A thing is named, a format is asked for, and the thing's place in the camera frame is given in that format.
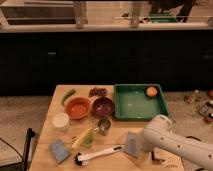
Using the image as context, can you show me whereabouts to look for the grey-blue towel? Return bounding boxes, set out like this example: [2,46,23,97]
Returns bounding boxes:
[123,132,142,158]

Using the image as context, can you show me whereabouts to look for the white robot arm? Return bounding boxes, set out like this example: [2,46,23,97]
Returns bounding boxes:
[139,115,213,171]

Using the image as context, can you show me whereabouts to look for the green plastic tray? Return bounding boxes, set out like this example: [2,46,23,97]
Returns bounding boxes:
[114,84,169,121]

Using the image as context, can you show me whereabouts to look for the wooden block eraser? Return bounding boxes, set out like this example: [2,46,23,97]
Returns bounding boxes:
[151,151,165,163]

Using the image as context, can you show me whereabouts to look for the metal measuring cup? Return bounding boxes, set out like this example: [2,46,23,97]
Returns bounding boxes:
[92,119,111,136]

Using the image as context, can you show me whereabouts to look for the orange fruit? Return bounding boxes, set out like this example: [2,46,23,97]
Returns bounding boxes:
[146,86,158,97]

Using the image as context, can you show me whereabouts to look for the corn cob toy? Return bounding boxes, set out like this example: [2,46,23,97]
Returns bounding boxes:
[71,128,94,149]

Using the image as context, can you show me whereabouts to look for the dark red bowl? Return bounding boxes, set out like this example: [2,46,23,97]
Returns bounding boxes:
[92,97,114,117]

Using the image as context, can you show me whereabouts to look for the white dish brush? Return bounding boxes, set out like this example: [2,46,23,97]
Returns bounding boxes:
[74,146,122,166]

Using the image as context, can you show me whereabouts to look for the brown dried fruit cluster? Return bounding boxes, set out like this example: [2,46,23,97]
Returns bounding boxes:
[89,87,107,97]

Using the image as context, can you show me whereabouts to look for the orange bowl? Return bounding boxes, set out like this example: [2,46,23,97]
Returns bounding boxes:
[65,97,91,120]

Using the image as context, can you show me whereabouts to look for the blue sponge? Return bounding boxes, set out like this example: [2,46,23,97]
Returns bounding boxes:
[49,139,70,164]

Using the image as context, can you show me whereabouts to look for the white round container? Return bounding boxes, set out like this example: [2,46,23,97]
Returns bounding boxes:
[52,113,70,131]

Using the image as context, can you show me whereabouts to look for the green chili pepper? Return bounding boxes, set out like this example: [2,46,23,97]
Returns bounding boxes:
[61,89,76,106]

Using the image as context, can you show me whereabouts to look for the black stand left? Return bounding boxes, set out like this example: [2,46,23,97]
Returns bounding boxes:
[1,128,35,171]

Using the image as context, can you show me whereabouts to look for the black cable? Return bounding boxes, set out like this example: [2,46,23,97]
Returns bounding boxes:
[185,135,213,171]

